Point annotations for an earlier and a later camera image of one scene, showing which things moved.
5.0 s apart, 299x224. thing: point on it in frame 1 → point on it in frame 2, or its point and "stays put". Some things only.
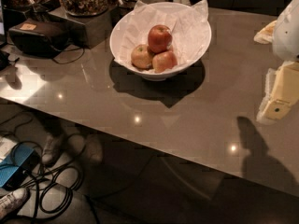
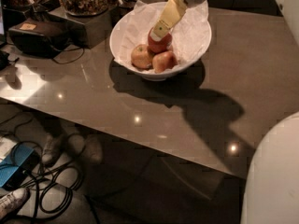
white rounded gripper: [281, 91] → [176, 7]
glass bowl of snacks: [85, 0] stays put
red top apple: [160, 38] stays put
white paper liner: [190, 27] stays put
